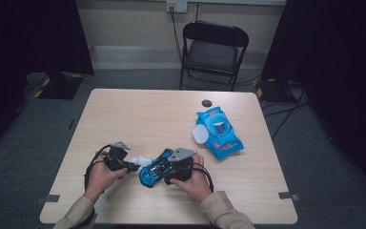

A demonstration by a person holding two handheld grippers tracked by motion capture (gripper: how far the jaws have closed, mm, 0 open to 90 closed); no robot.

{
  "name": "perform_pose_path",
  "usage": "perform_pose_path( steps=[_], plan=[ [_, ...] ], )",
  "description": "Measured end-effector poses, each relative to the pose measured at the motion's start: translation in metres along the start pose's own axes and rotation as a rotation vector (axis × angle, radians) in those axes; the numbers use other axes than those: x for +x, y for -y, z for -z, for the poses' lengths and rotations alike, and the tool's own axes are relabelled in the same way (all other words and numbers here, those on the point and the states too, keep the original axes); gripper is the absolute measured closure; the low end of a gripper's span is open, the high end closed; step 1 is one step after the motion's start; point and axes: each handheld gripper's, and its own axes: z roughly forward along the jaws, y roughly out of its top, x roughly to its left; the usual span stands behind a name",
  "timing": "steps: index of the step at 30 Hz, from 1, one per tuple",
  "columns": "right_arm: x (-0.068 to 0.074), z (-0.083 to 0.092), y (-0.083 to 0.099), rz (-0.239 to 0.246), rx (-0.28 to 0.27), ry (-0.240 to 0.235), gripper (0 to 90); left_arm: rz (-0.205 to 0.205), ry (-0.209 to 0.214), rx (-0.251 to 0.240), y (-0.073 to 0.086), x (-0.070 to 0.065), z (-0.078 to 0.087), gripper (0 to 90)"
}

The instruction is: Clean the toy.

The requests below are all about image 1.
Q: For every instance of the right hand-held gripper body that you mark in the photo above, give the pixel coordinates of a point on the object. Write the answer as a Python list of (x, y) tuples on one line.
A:
[(181, 168)]

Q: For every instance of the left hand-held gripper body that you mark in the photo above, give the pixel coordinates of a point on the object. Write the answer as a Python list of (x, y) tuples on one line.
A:
[(116, 157)]

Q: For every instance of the white wet wipe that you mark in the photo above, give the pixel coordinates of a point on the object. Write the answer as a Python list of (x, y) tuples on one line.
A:
[(143, 160)]

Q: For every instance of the blue toy car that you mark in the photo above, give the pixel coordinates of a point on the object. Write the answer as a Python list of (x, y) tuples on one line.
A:
[(155, 170)]

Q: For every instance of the blue wet wipes packet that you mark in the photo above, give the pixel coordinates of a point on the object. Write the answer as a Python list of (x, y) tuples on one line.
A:
[(220, 136)]

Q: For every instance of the person's left hand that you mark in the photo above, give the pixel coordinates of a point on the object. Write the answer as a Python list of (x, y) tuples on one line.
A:
[(100, 178)]

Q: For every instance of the small black floor object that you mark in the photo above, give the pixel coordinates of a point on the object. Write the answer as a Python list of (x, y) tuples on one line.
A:
[(71, 124)]

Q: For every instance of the grey tape strip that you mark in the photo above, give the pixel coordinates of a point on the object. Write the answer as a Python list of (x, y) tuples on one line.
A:
[(287, 196), (48, 198)]

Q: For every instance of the black stand base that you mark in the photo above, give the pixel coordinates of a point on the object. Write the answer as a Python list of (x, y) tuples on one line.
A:
[(273, 90), (60, 86)]

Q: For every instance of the black folding chair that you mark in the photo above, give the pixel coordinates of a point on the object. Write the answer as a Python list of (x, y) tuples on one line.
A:
[(214, 52)]

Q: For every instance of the black curtain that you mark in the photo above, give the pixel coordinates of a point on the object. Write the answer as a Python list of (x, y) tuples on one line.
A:
[(28, 38), (340, 63)]

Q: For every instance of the white wall socket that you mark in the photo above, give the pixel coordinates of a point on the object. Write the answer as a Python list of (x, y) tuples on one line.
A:
[(177, 5)]

